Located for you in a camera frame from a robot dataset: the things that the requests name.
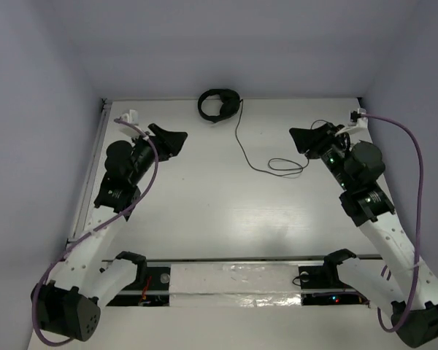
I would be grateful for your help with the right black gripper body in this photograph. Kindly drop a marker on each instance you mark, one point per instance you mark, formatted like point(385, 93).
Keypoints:
point(330, 144)

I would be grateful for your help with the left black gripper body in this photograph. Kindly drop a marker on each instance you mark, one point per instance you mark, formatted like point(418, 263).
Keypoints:
point(159, 146)

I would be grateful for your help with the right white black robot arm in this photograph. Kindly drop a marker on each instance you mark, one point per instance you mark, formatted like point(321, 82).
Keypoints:
point(410, 295)

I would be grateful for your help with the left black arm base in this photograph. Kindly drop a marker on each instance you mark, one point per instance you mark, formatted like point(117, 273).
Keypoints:
point(152, 292)

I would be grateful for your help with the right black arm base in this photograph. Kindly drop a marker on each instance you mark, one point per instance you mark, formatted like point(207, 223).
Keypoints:
point(319, 290)

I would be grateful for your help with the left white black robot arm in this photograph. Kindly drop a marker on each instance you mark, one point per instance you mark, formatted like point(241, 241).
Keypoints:
point(68, 299)

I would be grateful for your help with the silver tape covered panel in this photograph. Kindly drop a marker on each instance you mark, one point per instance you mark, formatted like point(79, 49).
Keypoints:
point(248, 285)

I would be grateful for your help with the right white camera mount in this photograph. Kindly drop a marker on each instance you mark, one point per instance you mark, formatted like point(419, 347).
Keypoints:
point(358, 123)

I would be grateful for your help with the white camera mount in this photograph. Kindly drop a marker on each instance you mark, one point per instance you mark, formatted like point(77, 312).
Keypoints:
point(358, 123)
point(128, 122)

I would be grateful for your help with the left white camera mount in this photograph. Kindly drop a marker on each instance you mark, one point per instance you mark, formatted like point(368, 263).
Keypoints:
point(128, 122)

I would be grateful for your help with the metal rail at left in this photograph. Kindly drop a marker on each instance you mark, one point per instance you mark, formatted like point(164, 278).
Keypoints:
point(84, 200)

